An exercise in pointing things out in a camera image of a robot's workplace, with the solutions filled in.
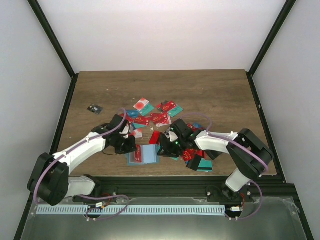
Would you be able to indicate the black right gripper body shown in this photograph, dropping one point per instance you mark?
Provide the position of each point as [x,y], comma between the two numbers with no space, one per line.
[176,149]

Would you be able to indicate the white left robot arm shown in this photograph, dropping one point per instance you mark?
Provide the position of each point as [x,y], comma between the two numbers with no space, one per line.
[50,179]

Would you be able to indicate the teal VIP card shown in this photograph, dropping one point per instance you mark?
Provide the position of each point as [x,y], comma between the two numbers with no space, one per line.
[175,111]

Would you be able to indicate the blue leather card holder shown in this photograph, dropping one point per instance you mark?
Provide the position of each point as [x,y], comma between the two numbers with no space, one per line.
[149,155]

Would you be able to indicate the red vip card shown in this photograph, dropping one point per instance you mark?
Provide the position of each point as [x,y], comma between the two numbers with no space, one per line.
[138,154]
[189,154]
[166,106]

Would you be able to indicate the light blue slotted rail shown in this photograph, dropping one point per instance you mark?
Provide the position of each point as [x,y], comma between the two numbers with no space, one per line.
[199,210]

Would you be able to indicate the black aluminium frame rail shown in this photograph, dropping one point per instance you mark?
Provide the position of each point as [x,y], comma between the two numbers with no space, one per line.
[184,186]

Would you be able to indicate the teal card with stripe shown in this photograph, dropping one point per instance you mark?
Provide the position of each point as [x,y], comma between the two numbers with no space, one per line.
[205,166]

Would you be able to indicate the small black card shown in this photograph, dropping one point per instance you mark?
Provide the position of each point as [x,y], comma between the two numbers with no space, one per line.
[96,109]

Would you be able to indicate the glossy red card back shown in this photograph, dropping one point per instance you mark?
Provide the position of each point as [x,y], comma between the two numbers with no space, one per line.
[155,137]

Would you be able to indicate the white red circle card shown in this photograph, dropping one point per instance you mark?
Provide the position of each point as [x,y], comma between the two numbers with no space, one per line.
[137,133]

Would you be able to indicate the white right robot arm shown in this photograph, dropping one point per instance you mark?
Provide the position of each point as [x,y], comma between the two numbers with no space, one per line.
[249,154]

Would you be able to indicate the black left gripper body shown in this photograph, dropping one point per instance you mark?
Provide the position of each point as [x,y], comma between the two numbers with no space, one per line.
[122,147]

